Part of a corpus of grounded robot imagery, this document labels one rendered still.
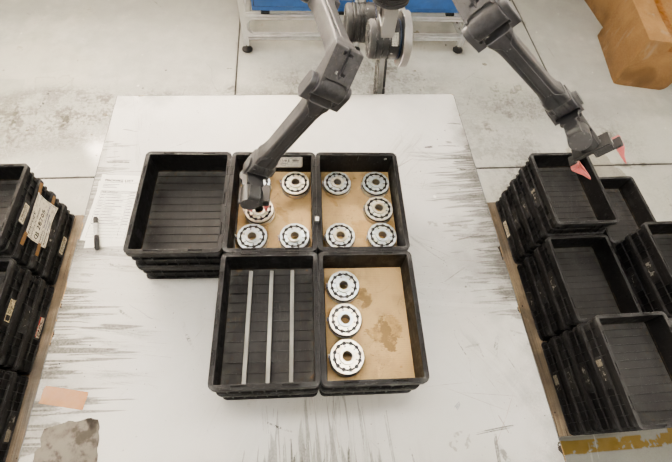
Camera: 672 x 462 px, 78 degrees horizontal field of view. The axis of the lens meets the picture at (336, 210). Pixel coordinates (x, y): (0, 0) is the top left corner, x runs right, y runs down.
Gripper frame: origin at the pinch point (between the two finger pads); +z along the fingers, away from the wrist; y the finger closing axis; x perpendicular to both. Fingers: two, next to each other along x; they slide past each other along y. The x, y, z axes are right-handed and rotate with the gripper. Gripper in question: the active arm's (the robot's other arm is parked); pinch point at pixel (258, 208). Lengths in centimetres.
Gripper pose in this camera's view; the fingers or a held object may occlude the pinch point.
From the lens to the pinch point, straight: 147.2
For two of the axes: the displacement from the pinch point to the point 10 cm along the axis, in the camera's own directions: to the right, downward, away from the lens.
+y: 10.0, -0.4, 0.3
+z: 0.0, 5.4, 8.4
